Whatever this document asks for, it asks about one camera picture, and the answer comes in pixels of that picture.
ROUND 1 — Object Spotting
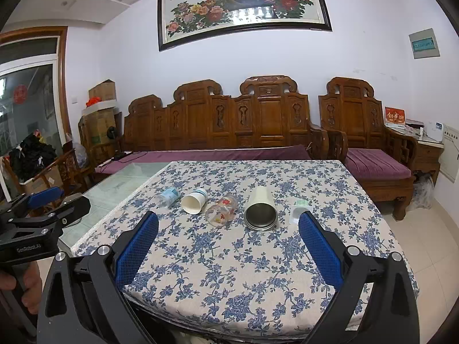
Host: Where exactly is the small clear plastic blue-label cup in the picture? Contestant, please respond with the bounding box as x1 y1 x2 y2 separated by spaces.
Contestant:
156 187 180 207

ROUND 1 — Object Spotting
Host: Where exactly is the white paper cup blue band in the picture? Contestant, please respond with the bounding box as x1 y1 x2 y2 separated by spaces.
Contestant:
180 188 208 215

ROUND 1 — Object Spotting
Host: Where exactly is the white plastic yogurt cup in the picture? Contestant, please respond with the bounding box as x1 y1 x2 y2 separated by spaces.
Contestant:
289 200 312 225

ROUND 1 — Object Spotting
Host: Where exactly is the clear glass red print cup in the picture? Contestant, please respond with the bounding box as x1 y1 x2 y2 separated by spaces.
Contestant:
205 194 238 228

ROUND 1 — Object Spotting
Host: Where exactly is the cream steel-lined tumbler cup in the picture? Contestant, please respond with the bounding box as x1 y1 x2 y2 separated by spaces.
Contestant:
244 186 278 231

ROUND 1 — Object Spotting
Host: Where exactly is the person's left hand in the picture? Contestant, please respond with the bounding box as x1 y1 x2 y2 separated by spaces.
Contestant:
0 262 43 314

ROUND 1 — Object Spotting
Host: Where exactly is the wooden chair at left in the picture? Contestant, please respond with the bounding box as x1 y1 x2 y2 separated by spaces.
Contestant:
1 148 88 196

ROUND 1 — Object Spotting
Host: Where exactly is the wood framed glass door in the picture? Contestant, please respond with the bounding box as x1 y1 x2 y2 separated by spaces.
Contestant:
1 26 71 200

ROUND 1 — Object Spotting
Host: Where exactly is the lower cardboard box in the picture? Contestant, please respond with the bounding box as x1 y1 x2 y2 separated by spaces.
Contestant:
82 108 116 145

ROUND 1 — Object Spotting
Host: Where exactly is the cardboard box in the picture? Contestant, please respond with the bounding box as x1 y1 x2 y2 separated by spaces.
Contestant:
89 79 117 101
82 108 116 145

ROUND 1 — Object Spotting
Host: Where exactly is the top cardboard box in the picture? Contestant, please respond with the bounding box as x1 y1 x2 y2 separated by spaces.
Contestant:
89 79 117 101

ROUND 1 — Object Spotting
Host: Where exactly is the plastic bag by side table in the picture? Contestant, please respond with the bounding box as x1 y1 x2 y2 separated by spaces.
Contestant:
407 174 435 210

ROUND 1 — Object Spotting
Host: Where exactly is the purple armchair cushion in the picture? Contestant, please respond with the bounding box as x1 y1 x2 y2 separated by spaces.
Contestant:
344 148 412 181

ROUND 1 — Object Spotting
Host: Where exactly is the carved wooden armchair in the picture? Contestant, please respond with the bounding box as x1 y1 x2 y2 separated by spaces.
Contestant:
318 77 415 220

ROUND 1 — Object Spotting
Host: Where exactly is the blue floral tablecloth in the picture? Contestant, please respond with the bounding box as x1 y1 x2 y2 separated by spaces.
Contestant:
71 160 401 343

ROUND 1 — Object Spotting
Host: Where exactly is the wooden side table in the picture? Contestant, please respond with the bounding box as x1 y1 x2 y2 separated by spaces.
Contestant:
385 126 444 184

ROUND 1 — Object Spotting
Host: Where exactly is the white box on side table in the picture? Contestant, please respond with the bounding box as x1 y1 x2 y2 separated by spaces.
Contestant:
425 121 444 143

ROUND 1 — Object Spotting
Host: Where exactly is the red gift box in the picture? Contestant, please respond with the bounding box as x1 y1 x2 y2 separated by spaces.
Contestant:
384 106 405 126

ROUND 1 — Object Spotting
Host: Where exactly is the carved wooden sofa bench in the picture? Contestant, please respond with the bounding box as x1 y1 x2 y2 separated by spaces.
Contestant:
87 75 330 176

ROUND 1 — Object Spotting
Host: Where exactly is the framed peacock flower painting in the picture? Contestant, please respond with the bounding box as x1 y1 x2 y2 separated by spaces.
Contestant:
157 0 332 50

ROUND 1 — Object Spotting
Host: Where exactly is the white wall radiator panel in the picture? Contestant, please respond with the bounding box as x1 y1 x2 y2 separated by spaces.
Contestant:
439 124 459 183

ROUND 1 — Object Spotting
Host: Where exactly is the grey wall electrical panel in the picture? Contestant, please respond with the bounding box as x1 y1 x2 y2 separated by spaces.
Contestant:
409 28 440 59

